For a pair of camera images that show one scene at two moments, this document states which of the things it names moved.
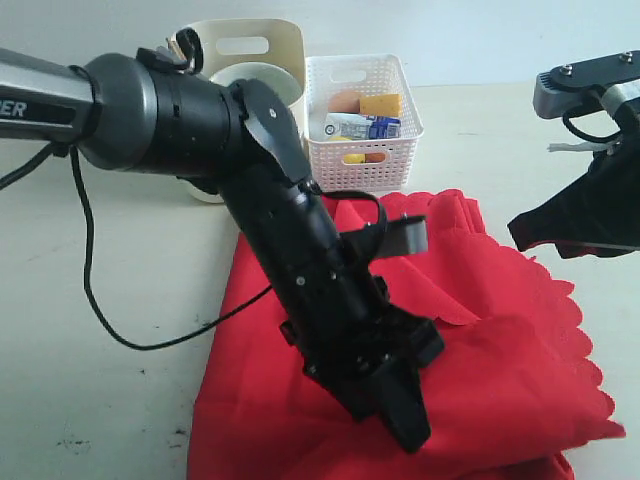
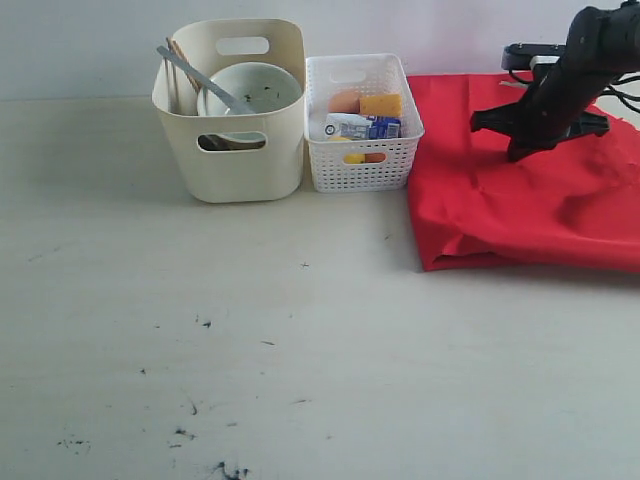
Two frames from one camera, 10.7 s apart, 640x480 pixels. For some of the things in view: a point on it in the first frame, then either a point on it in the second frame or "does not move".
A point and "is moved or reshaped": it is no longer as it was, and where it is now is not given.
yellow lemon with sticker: [350, 158] does not move
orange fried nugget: [374, 157] does not move
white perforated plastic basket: [360, 165] does not move
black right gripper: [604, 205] → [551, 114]
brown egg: [344, 102] does not move
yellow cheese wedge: [381, 105] does not move
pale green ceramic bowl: [277, 78] is moved or reshaped
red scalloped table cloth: [515, 381] → [574, 201]
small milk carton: [362, 127] does not move
